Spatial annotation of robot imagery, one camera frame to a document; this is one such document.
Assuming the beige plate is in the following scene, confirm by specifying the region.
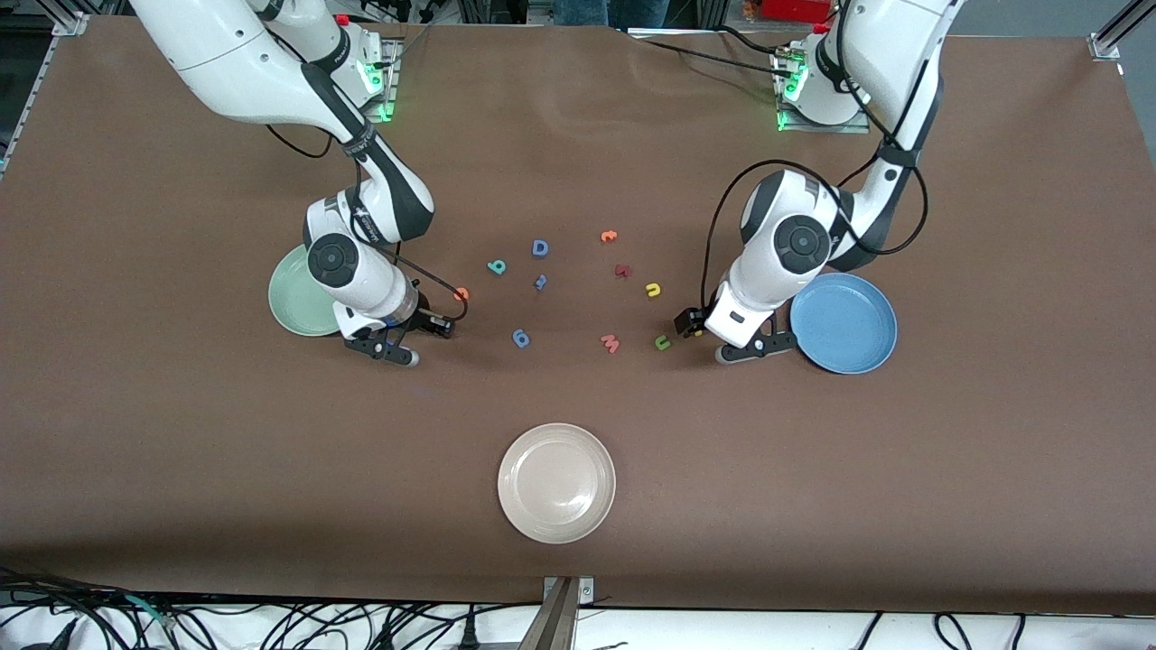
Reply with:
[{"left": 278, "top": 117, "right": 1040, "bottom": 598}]
[{"left": 497, "top": 422, "right": 617, "bottom": 545}]

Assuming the metal table bracket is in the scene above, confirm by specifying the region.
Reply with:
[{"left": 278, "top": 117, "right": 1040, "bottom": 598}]
[{"left": 519, "top": 576, "right": 595, "bottom": 650}]

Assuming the aluminium frame extrusion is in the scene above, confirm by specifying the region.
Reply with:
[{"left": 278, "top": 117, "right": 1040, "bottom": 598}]
[
  {"left": 1088, "top": 0, "right": 1156, "bottom": 62},
  {"left": 36, "top": 0, "right": 91, "bottom": 37}
]

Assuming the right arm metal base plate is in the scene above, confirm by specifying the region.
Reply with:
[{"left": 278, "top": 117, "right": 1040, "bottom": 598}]
[{"left": 357, "top": 38, "right": 400, "bottom": 123}]

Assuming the blue plate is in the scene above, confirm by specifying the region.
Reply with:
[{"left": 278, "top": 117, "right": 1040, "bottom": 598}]
[{"left": 789, "top": 273, "right": 899, "bottom": 375}]

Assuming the light green plate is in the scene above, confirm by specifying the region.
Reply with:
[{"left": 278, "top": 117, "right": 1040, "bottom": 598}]
[{"left": 268, "top": 244, "right": 349, "bottom": 338}]

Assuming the black cable on table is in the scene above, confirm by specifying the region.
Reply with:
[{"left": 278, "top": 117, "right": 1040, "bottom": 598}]
[{"left": 632, "top": 25, "right": 796, "bottom": 78}]

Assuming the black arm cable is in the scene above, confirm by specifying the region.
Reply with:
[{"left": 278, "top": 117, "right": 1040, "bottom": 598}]
[
  {"left": 703, "top": 0, "right": 931, "bottom": 312},
  {"left": 266, "top": 122, "right": 471, "bottom": 323}
]

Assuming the red box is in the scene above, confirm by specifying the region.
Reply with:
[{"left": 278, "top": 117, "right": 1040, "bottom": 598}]
[{"left": 759, "top": 0, "right": 832, "bottom": 23}]

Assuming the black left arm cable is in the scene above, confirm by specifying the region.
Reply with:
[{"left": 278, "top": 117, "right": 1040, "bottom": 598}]
[{"left": 703, "top": 0, "right": 931, "bottom": 312}]

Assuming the person in blue jeans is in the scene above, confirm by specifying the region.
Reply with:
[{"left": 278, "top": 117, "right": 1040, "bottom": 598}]
[{"left": 553, "top": 0, "right": 671, "bottom": 28}]

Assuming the teal floor cable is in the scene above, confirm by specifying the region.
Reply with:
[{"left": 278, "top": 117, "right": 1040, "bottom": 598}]
[{"left": 122, "top": 594, "right": 174, "bottom": 630}]

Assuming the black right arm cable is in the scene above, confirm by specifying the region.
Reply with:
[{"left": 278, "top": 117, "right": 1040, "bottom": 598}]
[{"left": 266, "top": 122, "right": 471, "bottom": 323}]

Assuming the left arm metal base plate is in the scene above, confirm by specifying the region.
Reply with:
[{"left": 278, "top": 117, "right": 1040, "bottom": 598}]
[{"left": 775, "top": 50, "right": 872, "bottom": 135}]

